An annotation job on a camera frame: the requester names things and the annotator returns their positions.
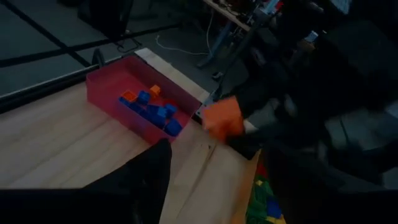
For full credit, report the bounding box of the black floor power cable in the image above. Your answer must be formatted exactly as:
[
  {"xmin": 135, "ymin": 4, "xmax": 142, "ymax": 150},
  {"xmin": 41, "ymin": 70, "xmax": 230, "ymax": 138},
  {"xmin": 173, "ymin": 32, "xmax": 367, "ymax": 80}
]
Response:
[{"xmin": 116, "ymin": 29, "xmax": 144, "ymax": 54}]

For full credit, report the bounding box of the green plastic brick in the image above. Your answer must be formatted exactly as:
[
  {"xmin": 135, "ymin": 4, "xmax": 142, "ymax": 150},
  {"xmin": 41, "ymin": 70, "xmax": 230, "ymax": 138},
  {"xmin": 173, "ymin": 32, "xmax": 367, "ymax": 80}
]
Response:
[{"xmin": 247, "ymin": 179, "xmax": 274, "ymax": 224}]

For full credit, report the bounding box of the orange translucent plastic bin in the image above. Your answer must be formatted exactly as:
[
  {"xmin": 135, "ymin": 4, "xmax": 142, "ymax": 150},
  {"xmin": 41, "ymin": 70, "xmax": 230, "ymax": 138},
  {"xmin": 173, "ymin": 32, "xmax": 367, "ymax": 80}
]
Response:
[{"xmin": 229, "ymin": 149, "xmax": 289, "ymax": 224}]

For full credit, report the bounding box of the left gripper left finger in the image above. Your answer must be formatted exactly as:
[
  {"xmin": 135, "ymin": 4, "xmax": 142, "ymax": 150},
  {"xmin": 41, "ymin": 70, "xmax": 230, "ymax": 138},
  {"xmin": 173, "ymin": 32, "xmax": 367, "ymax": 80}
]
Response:
[{"xmin": 0, "ymin": 138, "xmax": 173, "ymax": 224}]

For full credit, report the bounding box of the pink translucent plastic bin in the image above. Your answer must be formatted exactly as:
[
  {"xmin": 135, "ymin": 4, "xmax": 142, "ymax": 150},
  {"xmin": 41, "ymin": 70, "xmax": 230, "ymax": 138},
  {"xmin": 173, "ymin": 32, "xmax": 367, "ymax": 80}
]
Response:
[{"xmin": 86, "ymin": 55, "xmax": 203, "ymax": 146}]

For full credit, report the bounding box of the red long plastic brick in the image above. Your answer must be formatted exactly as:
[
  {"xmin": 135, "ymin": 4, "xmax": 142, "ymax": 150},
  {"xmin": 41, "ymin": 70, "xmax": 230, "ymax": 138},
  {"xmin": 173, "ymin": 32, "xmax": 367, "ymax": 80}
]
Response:
[{"xmin": 256, "ymin": 161, "xmax": 269, "ymax": 180}]

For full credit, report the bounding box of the blue long plastic brick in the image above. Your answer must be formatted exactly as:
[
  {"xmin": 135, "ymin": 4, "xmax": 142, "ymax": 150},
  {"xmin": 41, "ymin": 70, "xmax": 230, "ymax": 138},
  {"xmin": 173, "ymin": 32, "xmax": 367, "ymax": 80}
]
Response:
[{"xmin": 267, "ymin": 198, "xmax": 284, "ymax": 218}]

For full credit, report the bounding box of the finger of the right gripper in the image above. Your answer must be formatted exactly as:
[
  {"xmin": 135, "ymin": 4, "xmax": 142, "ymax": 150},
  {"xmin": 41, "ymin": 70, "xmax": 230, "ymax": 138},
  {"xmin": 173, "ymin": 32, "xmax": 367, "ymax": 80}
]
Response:
[{"xmin": 226, "ymin": 136, "xmax": 262, "ymax": 161}]

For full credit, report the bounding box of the black equipment rack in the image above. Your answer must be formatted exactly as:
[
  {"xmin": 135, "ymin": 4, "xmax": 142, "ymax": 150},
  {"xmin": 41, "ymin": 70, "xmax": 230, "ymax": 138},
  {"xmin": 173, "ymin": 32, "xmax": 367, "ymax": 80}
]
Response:
[{"xmin": 58, "ymin": 0, "xmax": 134, "ymax": 40}]

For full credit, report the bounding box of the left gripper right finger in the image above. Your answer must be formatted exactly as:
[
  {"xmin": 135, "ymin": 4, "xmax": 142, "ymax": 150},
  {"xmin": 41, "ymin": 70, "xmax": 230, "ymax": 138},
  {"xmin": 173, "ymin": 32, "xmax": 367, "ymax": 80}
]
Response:
[{"xmin": 266, "ymin": 148, "xmax": 398, "ymax": 224}]

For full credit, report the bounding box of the white floor cable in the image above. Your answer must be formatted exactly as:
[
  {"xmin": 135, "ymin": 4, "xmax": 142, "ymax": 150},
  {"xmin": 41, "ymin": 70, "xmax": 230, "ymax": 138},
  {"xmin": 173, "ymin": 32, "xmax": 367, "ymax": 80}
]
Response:
[{"xmin": 154, "ymin": 12, "xmax": 215, "ymax": 57}]

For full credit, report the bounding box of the blue-legged workbench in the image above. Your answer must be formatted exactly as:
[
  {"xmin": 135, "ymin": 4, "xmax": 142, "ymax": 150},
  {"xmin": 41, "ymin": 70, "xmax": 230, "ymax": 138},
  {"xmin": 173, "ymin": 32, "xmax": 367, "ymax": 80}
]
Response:
[{"xmin": 195, "ymin": 0, "xmax": 287, "ymax": 69}]

